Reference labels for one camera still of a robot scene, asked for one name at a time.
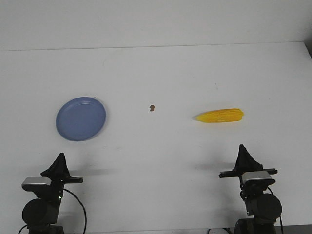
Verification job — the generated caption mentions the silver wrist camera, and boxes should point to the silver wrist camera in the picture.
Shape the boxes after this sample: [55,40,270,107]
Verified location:
[241,171,272,184]
[21,177,52,192]

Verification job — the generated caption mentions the blue round plate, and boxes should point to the blue round plate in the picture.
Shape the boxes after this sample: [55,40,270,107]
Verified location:
[55,97,107,141]

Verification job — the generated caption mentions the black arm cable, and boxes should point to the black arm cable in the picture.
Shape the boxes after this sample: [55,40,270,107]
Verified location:
[17,189,87,234]
[267,186,284,234]

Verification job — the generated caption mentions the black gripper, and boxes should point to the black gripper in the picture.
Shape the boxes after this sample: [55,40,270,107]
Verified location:
[40,153,83,195]
[219,144,278,178]

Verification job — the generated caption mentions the yellow corn cob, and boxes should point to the yellow corn cob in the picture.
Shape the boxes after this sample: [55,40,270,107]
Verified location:
[195,108,244,123]

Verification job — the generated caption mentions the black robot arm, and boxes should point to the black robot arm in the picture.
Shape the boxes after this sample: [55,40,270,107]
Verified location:
[219,144,282,234]
[19,153,87,234]

